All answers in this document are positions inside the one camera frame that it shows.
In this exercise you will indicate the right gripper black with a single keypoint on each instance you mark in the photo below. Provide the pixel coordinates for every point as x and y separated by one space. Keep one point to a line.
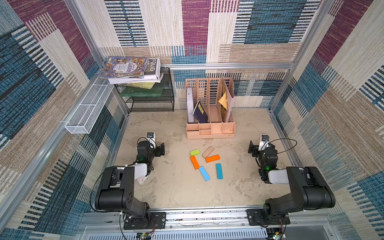
252 147

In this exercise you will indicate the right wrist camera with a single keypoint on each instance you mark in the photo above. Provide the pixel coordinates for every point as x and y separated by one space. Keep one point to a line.
264 142

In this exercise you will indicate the light blue building block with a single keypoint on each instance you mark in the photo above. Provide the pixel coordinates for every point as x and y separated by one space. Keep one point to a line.
204 173

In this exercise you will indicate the green building block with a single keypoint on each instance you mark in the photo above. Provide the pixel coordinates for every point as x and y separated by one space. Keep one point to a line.
195 152

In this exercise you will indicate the yellow paper envelope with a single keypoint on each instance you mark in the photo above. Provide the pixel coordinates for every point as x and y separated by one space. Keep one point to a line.
223 101

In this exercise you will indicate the peach desk file organizer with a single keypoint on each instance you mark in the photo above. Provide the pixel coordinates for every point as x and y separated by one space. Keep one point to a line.
209 91

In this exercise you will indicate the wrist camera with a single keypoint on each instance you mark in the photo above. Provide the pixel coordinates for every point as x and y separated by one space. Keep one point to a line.
264 142
151 139

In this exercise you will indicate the natural wood building block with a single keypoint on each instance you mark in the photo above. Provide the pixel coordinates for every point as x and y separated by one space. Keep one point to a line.
207 152

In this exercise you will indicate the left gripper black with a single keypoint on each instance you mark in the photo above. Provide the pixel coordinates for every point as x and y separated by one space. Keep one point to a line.
157 149

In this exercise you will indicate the pink folder in organizer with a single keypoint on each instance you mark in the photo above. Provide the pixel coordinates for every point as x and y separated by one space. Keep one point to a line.
228 87

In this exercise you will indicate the green folder on shelf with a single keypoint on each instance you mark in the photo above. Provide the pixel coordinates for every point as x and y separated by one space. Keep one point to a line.
139 92

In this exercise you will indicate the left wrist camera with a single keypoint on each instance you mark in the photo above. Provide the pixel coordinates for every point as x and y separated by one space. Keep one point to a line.
151 139

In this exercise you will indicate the teal building block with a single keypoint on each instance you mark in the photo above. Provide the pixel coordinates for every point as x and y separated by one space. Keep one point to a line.
219 171

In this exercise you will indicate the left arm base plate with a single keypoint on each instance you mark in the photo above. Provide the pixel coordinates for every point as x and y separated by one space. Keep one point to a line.
156 221

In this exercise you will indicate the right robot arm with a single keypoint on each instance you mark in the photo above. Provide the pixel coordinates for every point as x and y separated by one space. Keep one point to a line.
308 188

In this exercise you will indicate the orange block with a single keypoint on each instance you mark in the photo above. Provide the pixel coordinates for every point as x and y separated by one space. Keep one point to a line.
194 162
213 158

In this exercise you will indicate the colourful illustrated book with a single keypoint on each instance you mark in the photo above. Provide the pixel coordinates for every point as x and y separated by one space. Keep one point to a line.
124 67

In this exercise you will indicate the white binder in organizer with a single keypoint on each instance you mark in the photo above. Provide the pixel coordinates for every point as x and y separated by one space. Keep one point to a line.
190 104

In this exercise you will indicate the black and white Folio book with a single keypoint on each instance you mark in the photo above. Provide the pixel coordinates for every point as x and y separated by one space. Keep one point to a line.
152 74

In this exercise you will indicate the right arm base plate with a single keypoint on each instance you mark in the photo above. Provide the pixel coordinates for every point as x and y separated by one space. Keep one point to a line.
257 217

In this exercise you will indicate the dark navy notebook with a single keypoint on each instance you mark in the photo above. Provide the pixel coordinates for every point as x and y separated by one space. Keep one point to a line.
200 114

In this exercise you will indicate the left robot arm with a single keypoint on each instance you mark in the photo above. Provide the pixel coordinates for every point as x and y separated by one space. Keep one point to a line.
117 187

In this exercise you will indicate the black wire shelf rack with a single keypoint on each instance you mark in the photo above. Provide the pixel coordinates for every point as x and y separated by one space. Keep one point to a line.
164 103

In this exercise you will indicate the white wire mesh basket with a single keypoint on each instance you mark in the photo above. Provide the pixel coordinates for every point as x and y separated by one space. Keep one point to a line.
87 112

